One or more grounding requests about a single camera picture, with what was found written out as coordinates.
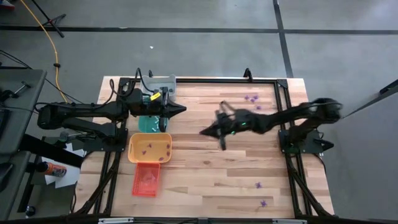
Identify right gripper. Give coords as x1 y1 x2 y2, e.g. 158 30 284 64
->
200 101 240 151

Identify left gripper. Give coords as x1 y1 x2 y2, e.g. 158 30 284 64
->
146 87 187 133

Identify translucent white decoration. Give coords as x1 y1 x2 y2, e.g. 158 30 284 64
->
139 171 158 191

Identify white plastic bin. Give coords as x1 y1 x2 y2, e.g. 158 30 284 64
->
140 73 177 100

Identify teal plastic bin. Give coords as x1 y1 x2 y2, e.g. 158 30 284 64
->
138 96 169 134

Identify yellow plastic bin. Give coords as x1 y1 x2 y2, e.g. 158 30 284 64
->
127 133 173 164

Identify orange plastic basket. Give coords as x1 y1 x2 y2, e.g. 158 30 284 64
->
131 161 161 197

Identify white paper sheets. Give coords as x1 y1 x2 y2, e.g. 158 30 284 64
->
40 141 87 189

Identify black desk crossbar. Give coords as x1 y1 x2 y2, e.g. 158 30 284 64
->
19 133 85 169

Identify orange spray bottle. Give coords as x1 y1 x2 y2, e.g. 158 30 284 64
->
36 161 68 178

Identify grey desk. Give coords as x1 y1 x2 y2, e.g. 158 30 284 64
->
0 151 32 220
0 68 47 156

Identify black tripod stand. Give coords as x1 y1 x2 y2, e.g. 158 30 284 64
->
30 0 67 39

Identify black slanted pole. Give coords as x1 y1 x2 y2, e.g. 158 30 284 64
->
341 78 398 119

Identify black floor cable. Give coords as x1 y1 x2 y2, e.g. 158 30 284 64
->
0 49 96 108

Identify grey metal bracket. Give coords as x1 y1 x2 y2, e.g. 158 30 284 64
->
98 217 135 224
272 218 308 224

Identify yellow floor cable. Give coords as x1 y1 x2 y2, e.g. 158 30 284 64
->
19 0 68 104

